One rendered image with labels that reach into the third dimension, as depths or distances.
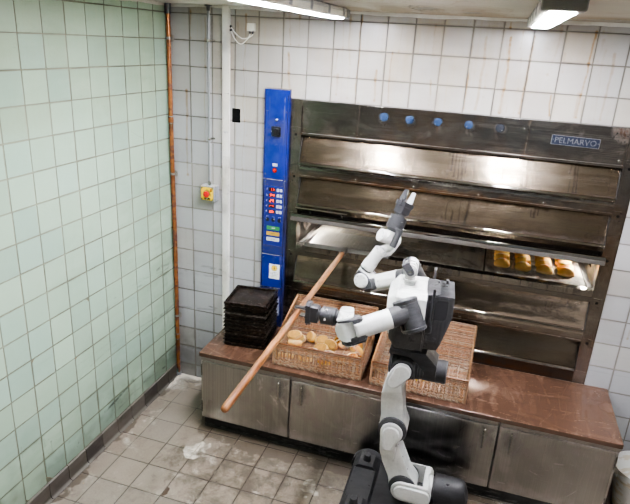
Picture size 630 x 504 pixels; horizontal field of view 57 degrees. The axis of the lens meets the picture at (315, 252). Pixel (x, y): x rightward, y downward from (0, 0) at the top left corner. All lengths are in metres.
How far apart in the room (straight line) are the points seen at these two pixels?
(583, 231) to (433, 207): 0.83
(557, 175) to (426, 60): 0.96
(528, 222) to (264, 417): 1.97
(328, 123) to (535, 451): 2.19
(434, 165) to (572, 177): 0.74
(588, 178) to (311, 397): 1.99
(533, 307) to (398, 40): 1.73
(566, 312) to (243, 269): 2.06
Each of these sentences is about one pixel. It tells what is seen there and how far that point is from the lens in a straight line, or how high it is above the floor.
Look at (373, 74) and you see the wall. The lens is 3.46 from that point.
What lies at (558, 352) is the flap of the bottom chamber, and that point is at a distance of 3.83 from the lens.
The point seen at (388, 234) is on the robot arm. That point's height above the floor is 1.54.
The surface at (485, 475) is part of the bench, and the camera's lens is 3.64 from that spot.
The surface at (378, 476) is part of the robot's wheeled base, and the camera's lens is 3.49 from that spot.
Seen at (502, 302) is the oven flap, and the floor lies 1.02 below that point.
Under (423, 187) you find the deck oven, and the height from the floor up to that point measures 1.66.
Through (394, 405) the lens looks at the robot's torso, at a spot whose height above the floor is 0.76.
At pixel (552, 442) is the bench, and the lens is 3.49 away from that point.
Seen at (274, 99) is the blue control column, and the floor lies 2.09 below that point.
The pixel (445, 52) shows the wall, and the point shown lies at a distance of 3.40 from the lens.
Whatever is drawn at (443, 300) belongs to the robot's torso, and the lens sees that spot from 2.66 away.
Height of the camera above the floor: 2.44
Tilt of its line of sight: 20 degrees down
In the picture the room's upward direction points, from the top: 3 degrees clockwise
